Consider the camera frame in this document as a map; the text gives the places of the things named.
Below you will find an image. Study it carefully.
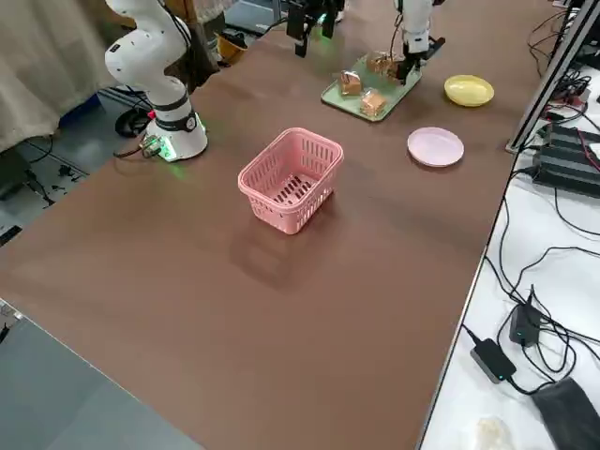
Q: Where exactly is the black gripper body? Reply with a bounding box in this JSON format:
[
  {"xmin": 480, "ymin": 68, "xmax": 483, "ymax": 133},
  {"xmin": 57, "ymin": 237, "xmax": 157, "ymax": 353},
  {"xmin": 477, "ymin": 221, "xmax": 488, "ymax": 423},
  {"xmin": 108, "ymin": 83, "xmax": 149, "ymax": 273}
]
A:
[
  {"xmin": 402, "ymin": 37, "xmax": 445, "ymax": 63},
  {"xmin": 289, "ymin": 0, "xmax": 347, "ymax": 11}
]

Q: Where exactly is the green rectangular tray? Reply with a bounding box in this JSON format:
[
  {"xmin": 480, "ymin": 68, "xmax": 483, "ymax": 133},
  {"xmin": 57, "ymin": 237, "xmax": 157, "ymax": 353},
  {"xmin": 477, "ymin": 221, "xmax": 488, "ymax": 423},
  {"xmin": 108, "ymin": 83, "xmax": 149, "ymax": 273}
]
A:
[{"xmin": 320, "ymin": 52, "xmax": 423, "ymax": 124}]

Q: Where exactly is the small pink slotted basket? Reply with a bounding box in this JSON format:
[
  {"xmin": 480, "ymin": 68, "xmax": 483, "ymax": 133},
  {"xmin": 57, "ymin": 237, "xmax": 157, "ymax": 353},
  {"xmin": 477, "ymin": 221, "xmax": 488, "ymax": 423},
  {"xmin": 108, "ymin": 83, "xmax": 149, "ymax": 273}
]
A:
[{"xmin": 236, "ymin": 127, "xmax": 345, "ymax": 235}]

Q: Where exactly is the yellow round plate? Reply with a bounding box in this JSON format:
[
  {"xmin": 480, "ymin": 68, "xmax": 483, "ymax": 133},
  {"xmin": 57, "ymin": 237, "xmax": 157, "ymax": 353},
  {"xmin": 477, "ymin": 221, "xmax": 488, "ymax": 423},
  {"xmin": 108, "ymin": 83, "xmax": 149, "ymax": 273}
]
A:
[{"xmin": 443, "ymin": 73, "xmax": 496, "ymax": 109}]

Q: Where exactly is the white round plate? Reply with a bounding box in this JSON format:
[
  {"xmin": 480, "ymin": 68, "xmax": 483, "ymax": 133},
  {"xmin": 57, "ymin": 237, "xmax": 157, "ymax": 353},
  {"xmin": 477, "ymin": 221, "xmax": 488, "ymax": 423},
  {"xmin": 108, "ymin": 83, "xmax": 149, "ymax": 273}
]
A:
[{"xmin": 406, "ymin": 126, "xmax": 466, "ymax": 169}]

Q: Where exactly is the brown jacket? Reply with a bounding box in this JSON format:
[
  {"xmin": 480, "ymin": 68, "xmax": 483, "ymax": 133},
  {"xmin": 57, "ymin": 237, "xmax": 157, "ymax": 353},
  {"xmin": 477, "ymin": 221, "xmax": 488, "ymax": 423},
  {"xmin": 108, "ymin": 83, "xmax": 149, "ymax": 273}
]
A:
[{"xmin": 187, "ymin": 0, "xmax": 222, "ymax": 93}]

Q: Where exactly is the black power supply box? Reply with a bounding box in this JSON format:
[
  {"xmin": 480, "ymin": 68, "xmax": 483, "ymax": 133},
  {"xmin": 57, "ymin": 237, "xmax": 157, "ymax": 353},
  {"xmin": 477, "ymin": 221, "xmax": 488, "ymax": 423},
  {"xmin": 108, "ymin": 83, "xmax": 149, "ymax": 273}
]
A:
[
  {"xmin": 532, "ymin": 152, "xmax": 600, "ymax": 198},
  {"xmin": 538, "ymin": 122, "xmax": 600, "ymax": 163}
]

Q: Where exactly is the blue plastic crate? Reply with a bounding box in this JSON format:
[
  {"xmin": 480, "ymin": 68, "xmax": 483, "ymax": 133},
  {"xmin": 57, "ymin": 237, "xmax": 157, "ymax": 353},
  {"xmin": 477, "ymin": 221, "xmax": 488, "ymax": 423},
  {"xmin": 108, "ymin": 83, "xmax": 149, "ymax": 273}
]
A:
[{"xmin": 58, "ymin": 91, "xmax": 102, "ymax": 128}]

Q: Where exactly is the beige curtain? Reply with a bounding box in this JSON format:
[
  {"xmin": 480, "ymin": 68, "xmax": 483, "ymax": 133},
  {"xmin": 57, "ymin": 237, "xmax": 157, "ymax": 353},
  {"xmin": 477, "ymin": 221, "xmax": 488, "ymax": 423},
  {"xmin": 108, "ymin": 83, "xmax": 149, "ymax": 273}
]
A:
[{"xmin": 0, "ymin": 0, "xmax": 142, "ymax": 154}]

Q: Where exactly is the small black power adapter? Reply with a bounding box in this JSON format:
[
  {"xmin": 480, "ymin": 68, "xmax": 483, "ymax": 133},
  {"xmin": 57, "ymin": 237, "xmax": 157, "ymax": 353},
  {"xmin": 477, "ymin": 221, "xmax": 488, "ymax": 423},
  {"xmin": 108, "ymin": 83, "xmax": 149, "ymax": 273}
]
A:
[{"xmin": 508, "ymin": 285, "xmax": 543, "ymax": 348}]

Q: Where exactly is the flat black power adapter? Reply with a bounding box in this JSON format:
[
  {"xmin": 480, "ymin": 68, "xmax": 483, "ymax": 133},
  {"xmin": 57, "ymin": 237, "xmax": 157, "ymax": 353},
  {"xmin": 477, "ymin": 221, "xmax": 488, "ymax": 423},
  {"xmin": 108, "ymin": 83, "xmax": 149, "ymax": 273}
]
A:
[{"xmin": 470, "ymin": 337, "xmax": 518, "ymax": 384}]

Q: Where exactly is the grey fabric pouch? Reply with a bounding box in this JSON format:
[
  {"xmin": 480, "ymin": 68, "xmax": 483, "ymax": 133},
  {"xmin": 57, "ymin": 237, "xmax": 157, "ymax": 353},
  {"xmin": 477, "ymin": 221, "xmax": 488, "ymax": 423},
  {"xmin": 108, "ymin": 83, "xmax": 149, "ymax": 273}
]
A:
[{"xmin": 529, "ymin": 377, "xmax": 600, "ymax": 450}]

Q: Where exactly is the aluminium frame post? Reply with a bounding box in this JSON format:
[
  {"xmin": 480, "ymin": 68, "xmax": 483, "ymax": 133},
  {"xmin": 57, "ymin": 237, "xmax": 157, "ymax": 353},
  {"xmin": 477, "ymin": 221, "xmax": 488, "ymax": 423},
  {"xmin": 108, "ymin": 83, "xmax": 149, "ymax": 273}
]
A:
[{"xmin": 504, "ymin": 0, "xmax": 600, "ymax": 154}]

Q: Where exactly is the red cable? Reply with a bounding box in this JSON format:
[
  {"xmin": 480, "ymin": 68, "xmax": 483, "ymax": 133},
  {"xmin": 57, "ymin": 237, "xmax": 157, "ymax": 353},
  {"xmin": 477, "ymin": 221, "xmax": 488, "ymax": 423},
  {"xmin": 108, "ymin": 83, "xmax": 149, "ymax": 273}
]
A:
[{"xmin": 543, "ymin": 100, "xmax": 600, "ymax": 174}]

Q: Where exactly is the black desk cable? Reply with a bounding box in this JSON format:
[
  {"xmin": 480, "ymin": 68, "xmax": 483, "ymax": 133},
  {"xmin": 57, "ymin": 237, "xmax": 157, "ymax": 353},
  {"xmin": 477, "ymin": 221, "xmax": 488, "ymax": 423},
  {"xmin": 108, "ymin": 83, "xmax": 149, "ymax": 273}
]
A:
[
  {"xmin": 513, "ymin": 244, "xmax": 600, "ymax": 297},
  {"xmin": 496, "ymin": 166, "xmax": 538, "ymax": 306},
  {"xmin": 554, "ymin": 185, "xmax": 600, "ymax": 238}
]

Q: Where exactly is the brown base cable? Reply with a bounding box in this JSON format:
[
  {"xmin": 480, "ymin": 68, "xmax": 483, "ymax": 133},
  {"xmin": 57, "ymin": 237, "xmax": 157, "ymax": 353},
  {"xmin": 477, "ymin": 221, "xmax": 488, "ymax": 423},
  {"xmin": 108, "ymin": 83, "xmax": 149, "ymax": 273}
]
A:
[{"xmin": 112, "ymin": 140, "xmax": 158, "ymax": 160}]

